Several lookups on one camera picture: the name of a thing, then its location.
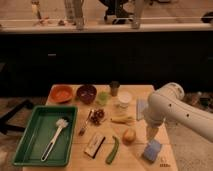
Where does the white black eraser block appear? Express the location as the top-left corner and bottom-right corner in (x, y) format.
(84, 133), (105, 158)

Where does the white dish brush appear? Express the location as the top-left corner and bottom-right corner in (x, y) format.
(41, 118), (69, 162)

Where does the green plastic tray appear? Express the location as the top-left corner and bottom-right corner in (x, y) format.
(13, 106), (77, 167)

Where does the white plastic cup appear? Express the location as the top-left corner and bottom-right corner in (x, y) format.
(118, 92), (132, 109)

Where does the dark purple bowl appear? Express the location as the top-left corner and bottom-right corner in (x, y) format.
(77, 85), (97, 104)

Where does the green cucumber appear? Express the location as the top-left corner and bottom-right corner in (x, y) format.
(105, 136), (119, 165)

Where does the light green cup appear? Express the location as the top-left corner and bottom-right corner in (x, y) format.
(97, 92), (109, 106)

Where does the light blue folded cloth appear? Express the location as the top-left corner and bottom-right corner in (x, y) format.
(136, 99), (148, 121)

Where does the orange bowl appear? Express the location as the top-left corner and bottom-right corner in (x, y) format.
(50, 85), (73, 103)

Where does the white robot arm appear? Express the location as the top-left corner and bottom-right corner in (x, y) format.
(144, 82), (213, 142)

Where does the blue sponge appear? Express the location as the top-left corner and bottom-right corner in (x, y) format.
(143, 139), (162, 162)

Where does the metal fork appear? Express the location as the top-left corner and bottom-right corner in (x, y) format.
(78, 109), (94, 136)

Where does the small metal cup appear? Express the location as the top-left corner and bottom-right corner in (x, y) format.
(110, 81), (120, 97)

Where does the yellow banana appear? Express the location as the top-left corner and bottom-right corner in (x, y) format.
(111, 116), (134, 125)

